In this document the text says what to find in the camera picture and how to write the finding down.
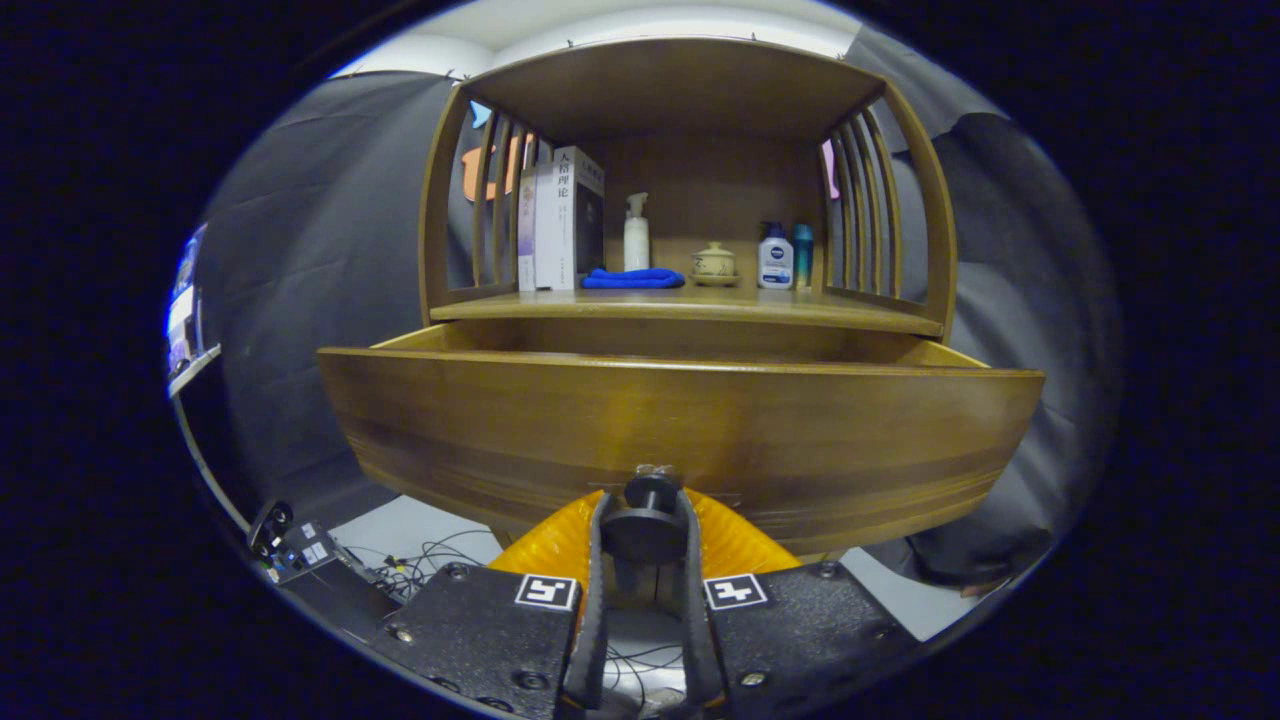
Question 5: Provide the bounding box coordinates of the wooden countertop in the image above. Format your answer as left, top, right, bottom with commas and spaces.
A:
432, 285, 946, 336

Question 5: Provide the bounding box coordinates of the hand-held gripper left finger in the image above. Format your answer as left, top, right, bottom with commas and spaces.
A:
378, 488, 613, 720

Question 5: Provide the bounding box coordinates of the white stand pole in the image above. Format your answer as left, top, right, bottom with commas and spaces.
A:
175, 395, 251, 536

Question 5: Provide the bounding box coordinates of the thin pale purple book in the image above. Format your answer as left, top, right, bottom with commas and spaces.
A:
517, 165, 538, 292

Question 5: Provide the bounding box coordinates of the wooden drawer with black knob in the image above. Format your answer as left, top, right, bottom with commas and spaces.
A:
318, 322, 1046, 566

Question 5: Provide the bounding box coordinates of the white pump bottle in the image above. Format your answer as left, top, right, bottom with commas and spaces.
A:
623, 192, 651, 272

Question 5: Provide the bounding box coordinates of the wooden cabinet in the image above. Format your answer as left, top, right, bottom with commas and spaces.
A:
418, 38, 959, 339

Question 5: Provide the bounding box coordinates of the blue folded cloth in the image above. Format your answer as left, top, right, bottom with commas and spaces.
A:
582, 267, 687, 290

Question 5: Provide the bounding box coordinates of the white lotion bottle blue cap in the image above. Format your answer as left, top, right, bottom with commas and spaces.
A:
757, 222, 795, 290

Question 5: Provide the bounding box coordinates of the white stand tray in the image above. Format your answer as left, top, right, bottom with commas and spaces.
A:
168, 345, 223, 398

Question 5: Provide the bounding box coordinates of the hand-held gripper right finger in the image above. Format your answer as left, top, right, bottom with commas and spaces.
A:
675, 488, 921, 716

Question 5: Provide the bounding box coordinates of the computer monitor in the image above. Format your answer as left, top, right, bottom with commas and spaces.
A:
165, 225, 208, 376

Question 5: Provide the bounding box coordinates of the thick white book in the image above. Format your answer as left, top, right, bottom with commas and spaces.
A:
535, 146, 606, 291

